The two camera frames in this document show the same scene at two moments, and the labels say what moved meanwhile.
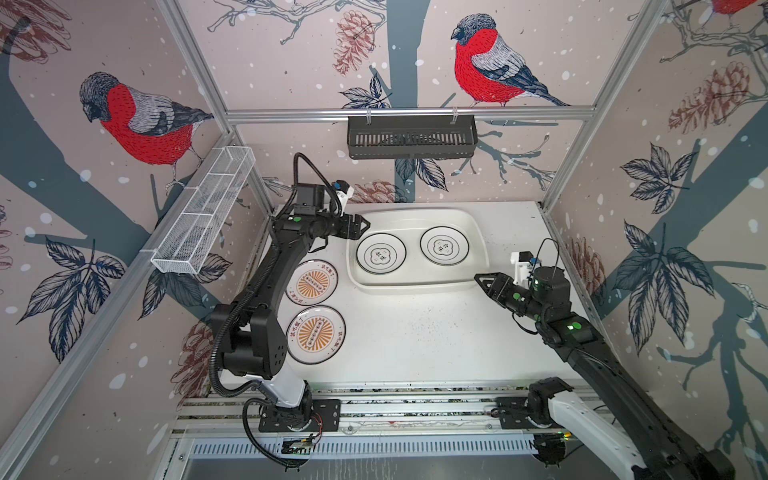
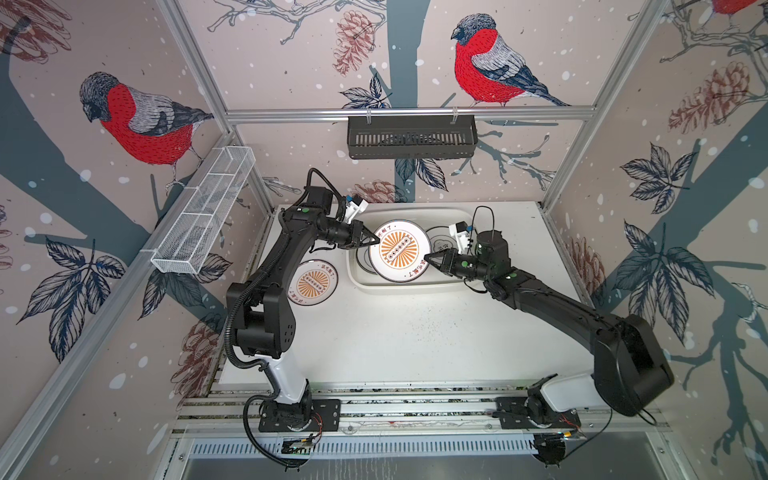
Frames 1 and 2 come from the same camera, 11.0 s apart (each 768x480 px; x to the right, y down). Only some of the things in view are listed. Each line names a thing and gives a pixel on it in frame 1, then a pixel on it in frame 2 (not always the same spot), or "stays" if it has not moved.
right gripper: (498, 282) → (450, 263)
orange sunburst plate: (311, 282) stays
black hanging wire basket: (412, 136) stays
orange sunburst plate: (315, 335) → (399, 255)
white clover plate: (444, 245) stays
